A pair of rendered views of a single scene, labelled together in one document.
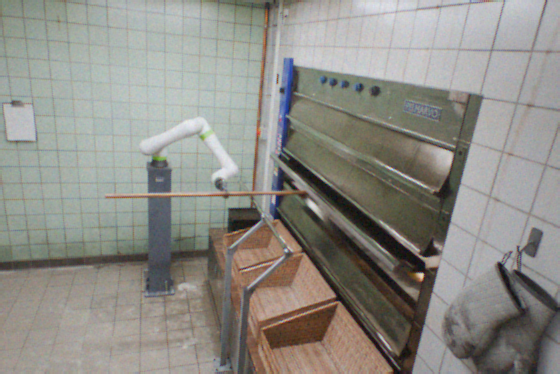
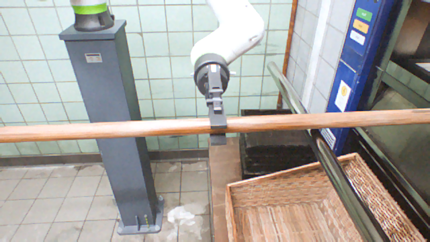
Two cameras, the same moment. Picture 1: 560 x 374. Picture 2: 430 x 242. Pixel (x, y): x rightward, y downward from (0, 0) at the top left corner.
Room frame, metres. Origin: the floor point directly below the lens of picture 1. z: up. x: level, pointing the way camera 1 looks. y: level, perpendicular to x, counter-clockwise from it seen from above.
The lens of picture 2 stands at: (2.29, 0.25, 1.48)
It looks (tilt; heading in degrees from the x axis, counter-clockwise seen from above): 34 degrees down; 15
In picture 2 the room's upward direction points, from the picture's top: straight up
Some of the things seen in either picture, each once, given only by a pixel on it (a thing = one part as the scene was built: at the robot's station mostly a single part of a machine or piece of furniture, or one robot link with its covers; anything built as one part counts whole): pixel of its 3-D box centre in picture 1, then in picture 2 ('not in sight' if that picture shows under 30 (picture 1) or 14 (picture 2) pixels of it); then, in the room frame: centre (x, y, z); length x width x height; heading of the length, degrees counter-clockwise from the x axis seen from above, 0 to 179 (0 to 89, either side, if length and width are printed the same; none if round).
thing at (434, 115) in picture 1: (353, 94); not in sight; (2.34, -0.38, 1.99); 1.80 x 0.08 x 0.21; 19
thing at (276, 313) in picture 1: (282, 293); not in sight; (2.23, -0.11, 0.72); 0.56 x 0.49 x 0.28; 18
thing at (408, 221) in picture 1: (337, 171); not in sight; (2.33, -0.36, 1.54); 1.79 x 0.11 x 0.19; 19
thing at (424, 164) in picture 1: (343, 128); not in sight; (2.33, -0.36, 1.80); 1.79 x 0.11 x 0.19; 19
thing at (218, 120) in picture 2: not in sight; (217, 115); (2.70, 0.36, 1.21); 0.07 x 0.03 x 0.01; 19
